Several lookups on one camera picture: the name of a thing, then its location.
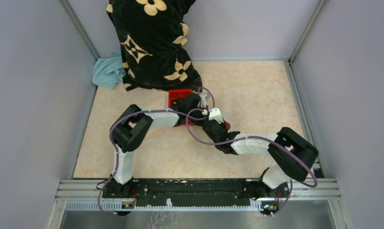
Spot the red plastic bin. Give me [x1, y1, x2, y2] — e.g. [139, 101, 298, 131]
[166, 89, 194, 127]

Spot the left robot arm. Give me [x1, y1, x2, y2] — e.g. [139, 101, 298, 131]
[105, 92, 212, 198]

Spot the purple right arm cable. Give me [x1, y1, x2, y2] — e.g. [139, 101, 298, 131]
[185, 108, 318, 217]

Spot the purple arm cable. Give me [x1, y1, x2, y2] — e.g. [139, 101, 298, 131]
[185, 108, 318, 217]
[97, 87, 215, 218]

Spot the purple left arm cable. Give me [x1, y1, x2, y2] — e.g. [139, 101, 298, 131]
[97, 87, 215, 218]

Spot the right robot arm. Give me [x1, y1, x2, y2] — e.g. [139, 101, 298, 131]
[201, 120, 319, 197]

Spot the red leather card holder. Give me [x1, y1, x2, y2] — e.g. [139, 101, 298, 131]
[224, 121, 230, 130]

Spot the aluminium frame rail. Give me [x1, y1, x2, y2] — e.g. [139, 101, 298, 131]
[55, 178, 341, 212]

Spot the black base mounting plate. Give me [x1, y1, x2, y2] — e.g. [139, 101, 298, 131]
[100, 178, 290, 199]

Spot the light blue cloth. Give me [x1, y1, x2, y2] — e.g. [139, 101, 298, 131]
[92, 52, 125, 90]

